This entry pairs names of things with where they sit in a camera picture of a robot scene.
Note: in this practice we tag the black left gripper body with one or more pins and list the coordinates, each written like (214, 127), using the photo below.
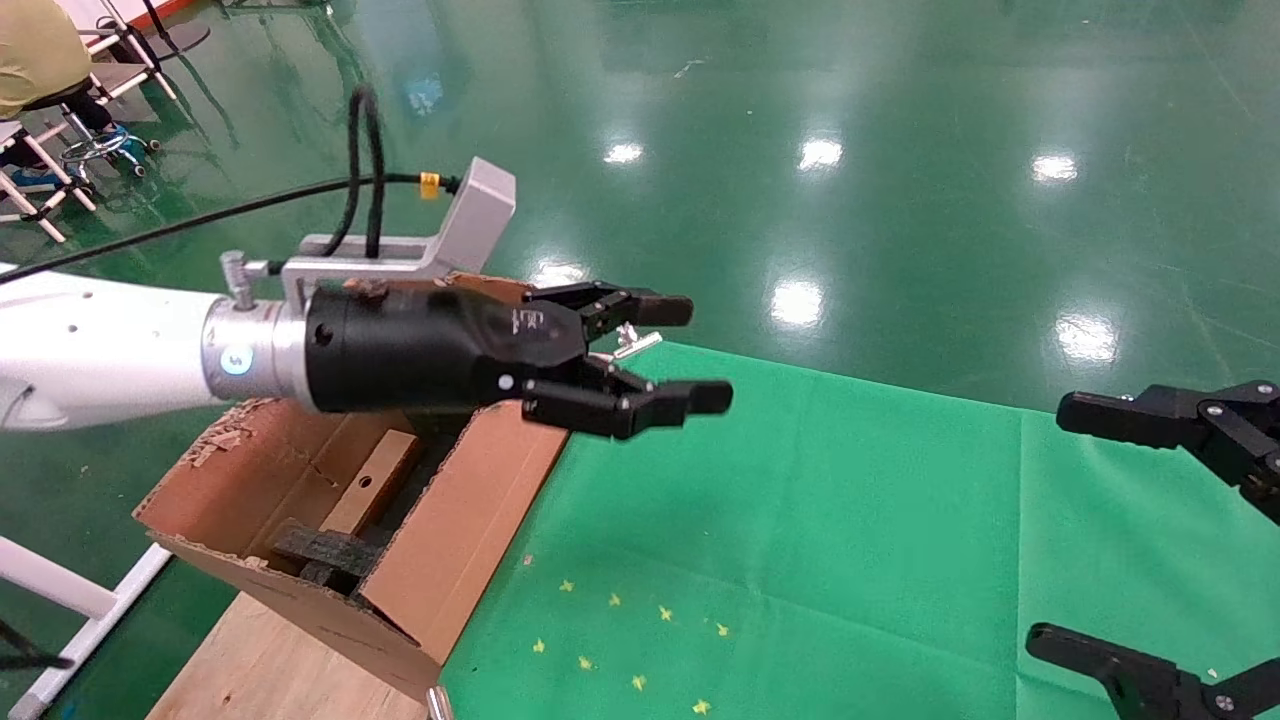
(420, 345)

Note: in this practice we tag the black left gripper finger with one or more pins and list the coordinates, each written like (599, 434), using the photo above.
(650, 310)
(650, 405)

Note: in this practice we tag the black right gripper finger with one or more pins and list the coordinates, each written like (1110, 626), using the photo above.
(1110, 665)
(1150, 415)

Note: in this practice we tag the small taped cardboard box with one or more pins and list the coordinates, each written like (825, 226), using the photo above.
(370, 480)

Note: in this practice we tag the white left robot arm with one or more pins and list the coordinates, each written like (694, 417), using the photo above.
(100, 340)

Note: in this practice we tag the large open cardboard carton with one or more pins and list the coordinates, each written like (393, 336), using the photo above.
(460, 520)

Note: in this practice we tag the black foam block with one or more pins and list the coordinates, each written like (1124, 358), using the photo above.
(325, 550)

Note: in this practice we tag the green cloth mat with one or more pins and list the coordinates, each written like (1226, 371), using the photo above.
(850, 520)

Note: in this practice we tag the blue chrome stool base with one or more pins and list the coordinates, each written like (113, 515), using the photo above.
(105, 148)

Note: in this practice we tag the white stand with black base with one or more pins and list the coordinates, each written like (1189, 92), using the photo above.
(135, 40)

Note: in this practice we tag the person in yellow shirt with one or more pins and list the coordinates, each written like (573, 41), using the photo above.
(35, 50)

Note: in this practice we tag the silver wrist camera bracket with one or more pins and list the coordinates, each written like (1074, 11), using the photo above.
(480, 215)

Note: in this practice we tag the white tube frame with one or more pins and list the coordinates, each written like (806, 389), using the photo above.
(35, 165)

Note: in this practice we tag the white table leg frame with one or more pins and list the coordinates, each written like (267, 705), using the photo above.
(60, 590)

